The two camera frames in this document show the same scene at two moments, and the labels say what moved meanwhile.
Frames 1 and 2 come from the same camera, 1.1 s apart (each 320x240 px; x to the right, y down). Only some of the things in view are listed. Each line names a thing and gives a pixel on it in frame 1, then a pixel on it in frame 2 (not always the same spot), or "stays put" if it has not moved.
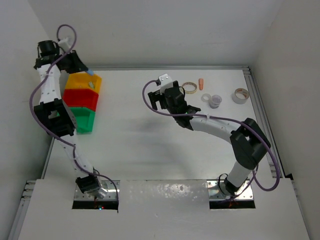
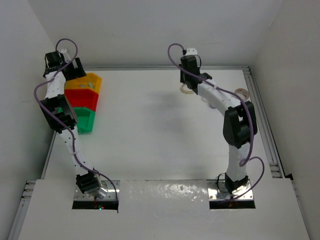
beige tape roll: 189,87 stays put
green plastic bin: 84,120 stays put
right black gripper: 155,96 to 182,79
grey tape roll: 240,95 stays put
